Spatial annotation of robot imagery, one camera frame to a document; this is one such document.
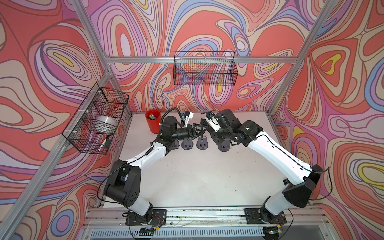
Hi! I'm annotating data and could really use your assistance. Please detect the black wire basket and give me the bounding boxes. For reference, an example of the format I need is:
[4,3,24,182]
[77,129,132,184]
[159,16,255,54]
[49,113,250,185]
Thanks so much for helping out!
[62,84,129,155]
[173,50,238,86]

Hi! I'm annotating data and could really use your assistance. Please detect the grey phone stand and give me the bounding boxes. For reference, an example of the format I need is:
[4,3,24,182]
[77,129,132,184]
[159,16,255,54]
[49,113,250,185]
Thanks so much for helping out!
[197,137,209,150]
[181,140,194,150]
[173,140,180,150]
[218,141,231,152]

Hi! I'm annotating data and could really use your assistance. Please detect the red cylindrical pen cup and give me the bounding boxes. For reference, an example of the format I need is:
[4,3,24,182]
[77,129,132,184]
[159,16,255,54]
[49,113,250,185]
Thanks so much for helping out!
[145,110,162,134]

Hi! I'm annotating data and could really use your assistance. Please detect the black rectangular phone stand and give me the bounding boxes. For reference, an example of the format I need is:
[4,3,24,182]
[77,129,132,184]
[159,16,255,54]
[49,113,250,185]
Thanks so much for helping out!
[193,118,211,138]

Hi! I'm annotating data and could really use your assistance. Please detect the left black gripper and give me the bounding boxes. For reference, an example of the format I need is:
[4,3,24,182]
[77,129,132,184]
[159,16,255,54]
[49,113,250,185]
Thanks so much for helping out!
[169,125,207,142]

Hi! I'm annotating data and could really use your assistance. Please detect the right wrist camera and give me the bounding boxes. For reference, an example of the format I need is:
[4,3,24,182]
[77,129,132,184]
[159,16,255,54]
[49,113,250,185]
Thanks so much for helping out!
[206,112,221,133]

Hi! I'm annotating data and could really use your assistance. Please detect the black stapler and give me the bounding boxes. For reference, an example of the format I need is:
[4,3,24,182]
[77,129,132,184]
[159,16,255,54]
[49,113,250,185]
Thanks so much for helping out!
[283,179,290,186]

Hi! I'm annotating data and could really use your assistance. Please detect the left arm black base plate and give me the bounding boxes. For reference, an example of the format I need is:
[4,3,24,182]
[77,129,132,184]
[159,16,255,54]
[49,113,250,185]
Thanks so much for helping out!
[122,209,167,227]

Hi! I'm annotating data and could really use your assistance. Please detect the white marker in basket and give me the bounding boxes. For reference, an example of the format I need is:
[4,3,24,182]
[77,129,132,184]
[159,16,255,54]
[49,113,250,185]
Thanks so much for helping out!
[98,138,108,152]

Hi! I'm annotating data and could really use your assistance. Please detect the rear black wire basket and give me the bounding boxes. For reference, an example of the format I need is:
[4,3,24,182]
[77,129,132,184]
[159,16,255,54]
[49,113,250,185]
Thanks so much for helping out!
[173,50,238,86]

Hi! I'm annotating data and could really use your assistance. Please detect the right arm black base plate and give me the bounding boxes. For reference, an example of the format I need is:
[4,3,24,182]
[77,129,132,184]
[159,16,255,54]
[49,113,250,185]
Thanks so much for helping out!
[241,208,287,225]

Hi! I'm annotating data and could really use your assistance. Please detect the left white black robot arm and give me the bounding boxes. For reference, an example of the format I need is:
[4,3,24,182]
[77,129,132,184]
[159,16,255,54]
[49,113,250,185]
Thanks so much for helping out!
[103,108,198,225]

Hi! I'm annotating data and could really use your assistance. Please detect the left black wire basket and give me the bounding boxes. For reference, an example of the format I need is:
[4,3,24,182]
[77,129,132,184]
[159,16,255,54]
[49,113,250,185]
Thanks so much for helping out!
[62,84,129,155]

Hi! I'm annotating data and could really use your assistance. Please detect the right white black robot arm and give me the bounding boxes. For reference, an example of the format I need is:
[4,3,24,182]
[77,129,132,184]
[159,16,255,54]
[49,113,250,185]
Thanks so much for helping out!
[202,109,324,224]

